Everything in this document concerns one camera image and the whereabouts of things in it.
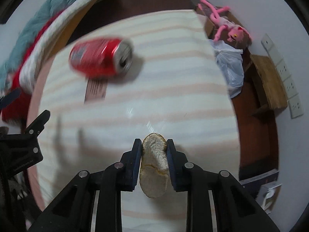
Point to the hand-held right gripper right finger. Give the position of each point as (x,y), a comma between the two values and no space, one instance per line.
(172,164)

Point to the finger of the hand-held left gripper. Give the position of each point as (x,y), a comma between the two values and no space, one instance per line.
(38,120)
(9,99)

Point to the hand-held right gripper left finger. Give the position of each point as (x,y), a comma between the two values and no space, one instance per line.
(136,164)

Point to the brown red packet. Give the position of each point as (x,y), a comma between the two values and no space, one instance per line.
(96,90)

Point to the red drink can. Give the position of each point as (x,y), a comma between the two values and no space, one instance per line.
(96,55)

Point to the red blanket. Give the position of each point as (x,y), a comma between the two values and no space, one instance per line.
(12,113)

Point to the striped tablecloth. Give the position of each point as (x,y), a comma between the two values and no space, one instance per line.
(169,89)

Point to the white carton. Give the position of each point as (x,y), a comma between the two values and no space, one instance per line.
(270,198)

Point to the white plastic bag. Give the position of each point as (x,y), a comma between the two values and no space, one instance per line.
(229,70)

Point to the wooden stool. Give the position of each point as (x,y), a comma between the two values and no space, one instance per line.
(268,82)

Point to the white power strip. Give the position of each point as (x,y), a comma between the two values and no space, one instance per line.
(289,82)

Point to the pink plush toy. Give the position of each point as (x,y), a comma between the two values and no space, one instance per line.
(227,26)

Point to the wooden bed frame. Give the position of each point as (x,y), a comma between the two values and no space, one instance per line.
(70,29)

